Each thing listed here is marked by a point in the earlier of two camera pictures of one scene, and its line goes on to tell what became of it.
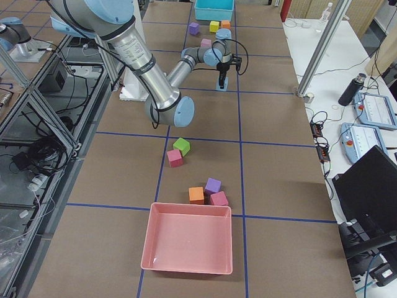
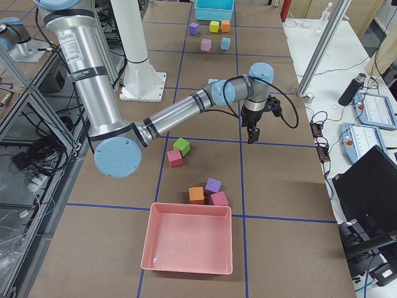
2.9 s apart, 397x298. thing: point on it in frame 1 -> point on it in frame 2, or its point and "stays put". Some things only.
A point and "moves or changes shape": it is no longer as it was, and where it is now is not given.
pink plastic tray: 188,238 stays put
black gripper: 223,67 -> 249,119
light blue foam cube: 226,85 moves or changes shape
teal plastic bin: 214,10 stays put
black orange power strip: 322,148 stays put
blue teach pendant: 376,110 stays put
